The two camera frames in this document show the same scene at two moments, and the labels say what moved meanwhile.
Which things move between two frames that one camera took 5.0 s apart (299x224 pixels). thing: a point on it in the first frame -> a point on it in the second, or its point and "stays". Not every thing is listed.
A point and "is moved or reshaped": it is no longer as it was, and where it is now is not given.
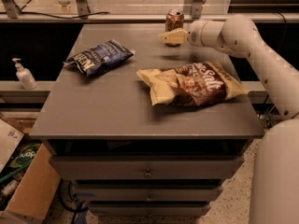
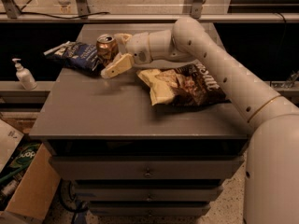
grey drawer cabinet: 129,157 stays
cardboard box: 38,187 stays
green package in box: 22,161 stays
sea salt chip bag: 191,84 stays
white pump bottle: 24,76 stays
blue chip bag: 100,58 is moved or reshaped
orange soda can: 175,20 -> 106,48
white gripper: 193,34 -> 138,48
